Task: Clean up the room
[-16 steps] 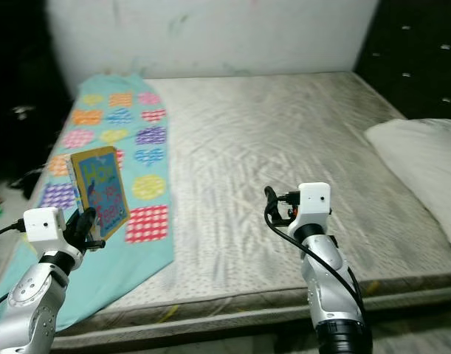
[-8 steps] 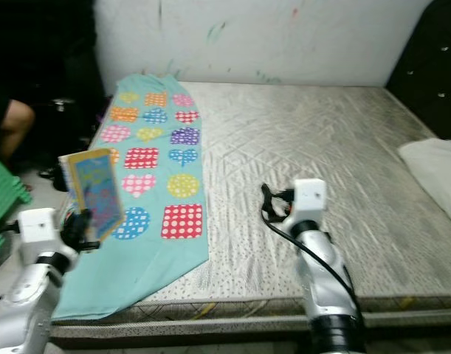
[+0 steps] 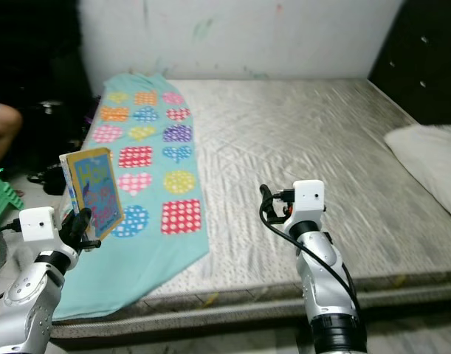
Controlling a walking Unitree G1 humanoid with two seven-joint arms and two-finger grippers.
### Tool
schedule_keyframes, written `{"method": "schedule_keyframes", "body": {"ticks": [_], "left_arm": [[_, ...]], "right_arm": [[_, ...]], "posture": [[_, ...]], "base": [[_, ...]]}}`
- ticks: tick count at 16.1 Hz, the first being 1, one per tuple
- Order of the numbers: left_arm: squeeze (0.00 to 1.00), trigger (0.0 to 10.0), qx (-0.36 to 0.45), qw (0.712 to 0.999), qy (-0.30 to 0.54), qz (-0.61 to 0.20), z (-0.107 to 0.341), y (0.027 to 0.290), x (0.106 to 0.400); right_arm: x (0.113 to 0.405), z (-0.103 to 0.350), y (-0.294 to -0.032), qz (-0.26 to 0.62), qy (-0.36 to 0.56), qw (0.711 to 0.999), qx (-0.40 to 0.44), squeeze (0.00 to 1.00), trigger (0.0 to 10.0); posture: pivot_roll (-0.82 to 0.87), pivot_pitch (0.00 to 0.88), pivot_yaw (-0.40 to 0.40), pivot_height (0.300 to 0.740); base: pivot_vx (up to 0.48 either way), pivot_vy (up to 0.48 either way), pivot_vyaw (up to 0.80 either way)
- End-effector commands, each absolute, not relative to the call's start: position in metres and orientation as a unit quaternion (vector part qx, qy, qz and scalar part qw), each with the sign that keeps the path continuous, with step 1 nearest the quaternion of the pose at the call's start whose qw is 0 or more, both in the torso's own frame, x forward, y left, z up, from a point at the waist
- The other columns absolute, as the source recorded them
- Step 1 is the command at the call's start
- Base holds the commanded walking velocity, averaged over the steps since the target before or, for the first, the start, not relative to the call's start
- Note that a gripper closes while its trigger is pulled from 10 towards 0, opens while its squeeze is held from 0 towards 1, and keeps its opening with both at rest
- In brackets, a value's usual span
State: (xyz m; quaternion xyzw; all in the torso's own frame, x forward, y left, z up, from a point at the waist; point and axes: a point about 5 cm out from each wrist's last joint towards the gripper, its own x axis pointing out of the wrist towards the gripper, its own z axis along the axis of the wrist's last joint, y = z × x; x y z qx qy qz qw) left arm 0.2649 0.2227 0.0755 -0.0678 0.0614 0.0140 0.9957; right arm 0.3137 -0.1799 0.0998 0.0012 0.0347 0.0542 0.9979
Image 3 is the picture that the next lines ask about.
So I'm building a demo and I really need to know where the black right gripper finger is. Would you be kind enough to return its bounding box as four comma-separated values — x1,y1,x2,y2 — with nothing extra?
258,184,278,224

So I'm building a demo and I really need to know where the yellow-edged blue children's book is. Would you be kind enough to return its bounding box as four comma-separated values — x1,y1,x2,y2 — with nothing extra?
59,147,124,240

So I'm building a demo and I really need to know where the white printed pillow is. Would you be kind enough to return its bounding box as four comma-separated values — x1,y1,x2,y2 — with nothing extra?
384,124,451,206

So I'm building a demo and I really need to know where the black bag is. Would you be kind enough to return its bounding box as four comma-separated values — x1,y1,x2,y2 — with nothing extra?
26,100,80,195

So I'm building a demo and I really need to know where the grey quilted mattress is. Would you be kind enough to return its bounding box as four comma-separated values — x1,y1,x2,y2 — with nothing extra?
48,77,451,340

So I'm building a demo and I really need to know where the green plastic stool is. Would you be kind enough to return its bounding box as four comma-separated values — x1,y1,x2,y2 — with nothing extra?
0,171,25,255

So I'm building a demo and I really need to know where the teal blanket with colourful patches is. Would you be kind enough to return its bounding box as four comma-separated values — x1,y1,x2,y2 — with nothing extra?
52,72,211,322

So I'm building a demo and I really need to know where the person's bare leg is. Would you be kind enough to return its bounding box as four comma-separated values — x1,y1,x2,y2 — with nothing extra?
0,103,24,170

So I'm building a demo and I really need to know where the black tufted headboard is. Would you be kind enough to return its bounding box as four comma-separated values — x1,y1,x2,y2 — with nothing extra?
369,0,451,126

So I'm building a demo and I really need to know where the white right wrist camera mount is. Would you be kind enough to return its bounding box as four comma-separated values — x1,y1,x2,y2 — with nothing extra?
290,179,326,226

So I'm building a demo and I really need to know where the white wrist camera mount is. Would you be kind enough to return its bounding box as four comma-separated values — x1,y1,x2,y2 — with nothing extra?
290,179,326,226
18,206,72,259

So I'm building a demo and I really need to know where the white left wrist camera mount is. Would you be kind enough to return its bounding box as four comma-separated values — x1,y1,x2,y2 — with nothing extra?
18,206,72,259

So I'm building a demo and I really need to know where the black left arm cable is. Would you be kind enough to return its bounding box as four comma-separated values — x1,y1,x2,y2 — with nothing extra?
0,220,23,238

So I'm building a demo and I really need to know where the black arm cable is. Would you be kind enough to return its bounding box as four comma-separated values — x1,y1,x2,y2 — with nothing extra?
0,220,23,238
264,193,362,310

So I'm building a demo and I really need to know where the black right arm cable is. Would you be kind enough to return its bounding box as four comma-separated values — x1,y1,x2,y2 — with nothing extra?
264,193,362,310

